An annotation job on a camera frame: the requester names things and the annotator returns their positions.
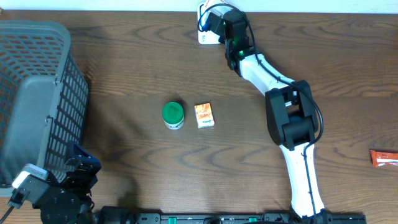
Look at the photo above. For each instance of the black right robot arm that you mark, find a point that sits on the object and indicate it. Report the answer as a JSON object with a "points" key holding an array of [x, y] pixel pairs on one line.
{"points": [[294, 120]]}

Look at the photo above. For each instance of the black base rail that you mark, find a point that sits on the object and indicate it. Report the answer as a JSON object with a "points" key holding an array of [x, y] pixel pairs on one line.
{"points": [[278, 218]]}

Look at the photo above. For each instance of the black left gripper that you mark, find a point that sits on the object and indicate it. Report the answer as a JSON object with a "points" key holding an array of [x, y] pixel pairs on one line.
{"points": [[89, 166]]}

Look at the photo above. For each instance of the orange white snack packet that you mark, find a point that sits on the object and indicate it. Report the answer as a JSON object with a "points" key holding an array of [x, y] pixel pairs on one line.
{"points": [[204, 115]]}

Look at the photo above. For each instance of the white barcode scanner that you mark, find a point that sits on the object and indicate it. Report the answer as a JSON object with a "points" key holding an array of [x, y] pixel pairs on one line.
{"points": [[206, 38]]}

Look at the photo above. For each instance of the white green carton box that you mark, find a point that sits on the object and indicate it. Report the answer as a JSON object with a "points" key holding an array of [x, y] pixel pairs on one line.
{"points": [[209, 3]]}

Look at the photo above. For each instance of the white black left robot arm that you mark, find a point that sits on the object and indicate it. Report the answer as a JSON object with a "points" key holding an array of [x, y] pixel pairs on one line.
{"points": [[67, 200]]}

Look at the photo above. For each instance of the red Top chocolate bar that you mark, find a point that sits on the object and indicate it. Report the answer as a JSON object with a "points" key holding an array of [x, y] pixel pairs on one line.
{"points": [[383, 158]]}

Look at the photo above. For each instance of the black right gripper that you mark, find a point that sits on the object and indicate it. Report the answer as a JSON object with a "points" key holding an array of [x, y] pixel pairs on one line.
{"points": [[221, 37]]}

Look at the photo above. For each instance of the green lid white jar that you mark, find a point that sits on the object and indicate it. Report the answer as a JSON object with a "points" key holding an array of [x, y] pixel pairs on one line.
{"points": [[173, 115]]}

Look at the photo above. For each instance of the grey plastic shopping basket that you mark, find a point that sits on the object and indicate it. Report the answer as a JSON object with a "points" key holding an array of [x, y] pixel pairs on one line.
{"points": [[44, 97]]}

